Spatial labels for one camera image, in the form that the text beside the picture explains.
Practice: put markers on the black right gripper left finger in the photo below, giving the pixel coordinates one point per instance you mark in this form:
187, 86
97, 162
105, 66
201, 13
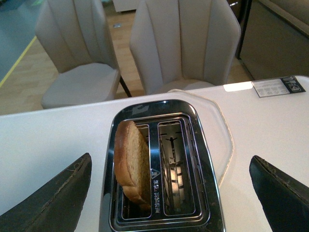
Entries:
56, 206

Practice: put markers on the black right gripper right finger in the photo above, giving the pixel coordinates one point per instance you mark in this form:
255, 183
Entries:
285, 201

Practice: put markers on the brown bread slice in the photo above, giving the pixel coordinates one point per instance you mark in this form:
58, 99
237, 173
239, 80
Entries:
132, 164

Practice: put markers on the white chrome toaster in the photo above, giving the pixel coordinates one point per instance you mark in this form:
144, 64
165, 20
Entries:
183, 186

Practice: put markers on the black white label sticker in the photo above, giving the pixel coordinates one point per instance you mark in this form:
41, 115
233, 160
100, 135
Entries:
278, 86

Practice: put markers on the brown sofa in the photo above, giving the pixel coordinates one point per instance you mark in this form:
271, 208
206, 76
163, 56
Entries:
276, 40

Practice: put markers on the beige left dining chair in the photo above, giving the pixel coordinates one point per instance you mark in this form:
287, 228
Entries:
76, 36

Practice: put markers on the beige dining chair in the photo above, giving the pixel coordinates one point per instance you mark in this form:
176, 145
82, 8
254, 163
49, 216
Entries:
76, 36
183, 44

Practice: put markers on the beige right dining chair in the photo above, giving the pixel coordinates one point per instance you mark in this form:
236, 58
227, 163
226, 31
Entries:
183, 44

